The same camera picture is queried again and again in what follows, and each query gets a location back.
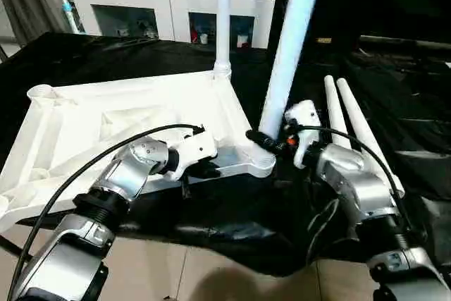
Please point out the white plastic table leg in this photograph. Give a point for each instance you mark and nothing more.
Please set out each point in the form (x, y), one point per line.
(337, 111)
(223, 12)
(289, 47)
(366, 132)

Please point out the white plastic table top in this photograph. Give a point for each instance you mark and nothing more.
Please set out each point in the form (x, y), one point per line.
(91, 125)

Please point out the black mat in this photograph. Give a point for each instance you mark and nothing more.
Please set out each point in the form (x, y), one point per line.
(91, 58)

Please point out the black stand leg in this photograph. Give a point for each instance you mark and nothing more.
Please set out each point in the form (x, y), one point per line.
(8, 244)

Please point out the grey curtain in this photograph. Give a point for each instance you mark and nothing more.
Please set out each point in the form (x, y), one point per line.
(28, 1)

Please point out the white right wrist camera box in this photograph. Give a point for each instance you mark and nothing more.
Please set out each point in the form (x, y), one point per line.
(303, 128)

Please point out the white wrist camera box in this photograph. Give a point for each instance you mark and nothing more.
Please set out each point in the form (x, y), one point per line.
(303, 128)
(194, 149)

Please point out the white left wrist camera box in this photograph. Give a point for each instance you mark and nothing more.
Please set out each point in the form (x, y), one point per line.
(194, 149)

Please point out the black metal rail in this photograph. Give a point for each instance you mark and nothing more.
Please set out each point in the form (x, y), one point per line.
(409, 40)

